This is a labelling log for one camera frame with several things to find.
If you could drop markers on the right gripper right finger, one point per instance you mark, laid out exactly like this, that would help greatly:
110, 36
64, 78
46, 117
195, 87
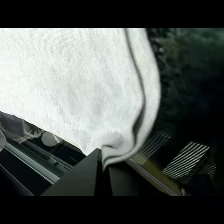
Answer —
125, 181

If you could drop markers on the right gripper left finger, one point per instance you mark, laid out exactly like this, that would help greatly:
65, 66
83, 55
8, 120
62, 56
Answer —
83, 180

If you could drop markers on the white garment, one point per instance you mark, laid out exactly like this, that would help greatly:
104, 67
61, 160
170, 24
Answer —
80, 86

